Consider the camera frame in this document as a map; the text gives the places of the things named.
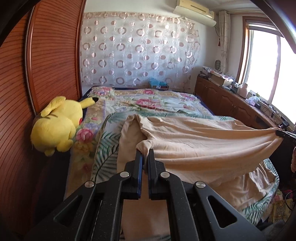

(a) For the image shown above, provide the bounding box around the white plastic bag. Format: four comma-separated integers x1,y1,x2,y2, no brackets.
245,95,259,106

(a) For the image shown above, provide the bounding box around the white window drape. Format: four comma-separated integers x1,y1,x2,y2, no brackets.
218,10,231,74

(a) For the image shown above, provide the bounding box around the cardboard box on cabinet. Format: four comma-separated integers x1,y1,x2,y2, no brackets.
210,74,233,87

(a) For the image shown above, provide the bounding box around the blue tissue box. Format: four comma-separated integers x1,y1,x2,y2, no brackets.
149,77,169,90

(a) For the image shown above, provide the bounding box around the wooden side cabinet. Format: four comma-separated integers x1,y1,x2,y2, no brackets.
194,75,278,129

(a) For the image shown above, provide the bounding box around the beige printed t-shirt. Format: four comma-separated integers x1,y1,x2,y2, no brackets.
116,114,285,241

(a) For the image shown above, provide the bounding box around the wooden slatted wardrobe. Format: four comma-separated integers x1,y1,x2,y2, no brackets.
1,1,85,236

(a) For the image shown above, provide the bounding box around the person's right hand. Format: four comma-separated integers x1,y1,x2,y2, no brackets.
291,147,296,173

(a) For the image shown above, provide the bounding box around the pink bottle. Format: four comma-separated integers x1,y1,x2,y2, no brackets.
239,83,248,99

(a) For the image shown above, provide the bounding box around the bright window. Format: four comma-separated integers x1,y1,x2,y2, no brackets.
239,16,295,123

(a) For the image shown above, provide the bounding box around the yellow Pikachu plush toy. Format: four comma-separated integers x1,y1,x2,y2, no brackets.
30,96,98,157

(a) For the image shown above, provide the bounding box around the palm leaf print sheet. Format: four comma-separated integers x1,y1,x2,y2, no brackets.
91,111,280,225

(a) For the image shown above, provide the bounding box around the white wall air conditioner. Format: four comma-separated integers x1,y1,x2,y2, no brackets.
173,0,216,27

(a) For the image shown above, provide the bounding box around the floral bed blanket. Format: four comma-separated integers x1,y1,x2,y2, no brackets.
63,86,215,200

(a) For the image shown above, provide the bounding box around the circle pattern sheer curtain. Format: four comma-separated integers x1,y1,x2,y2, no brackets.
80,11,200,91

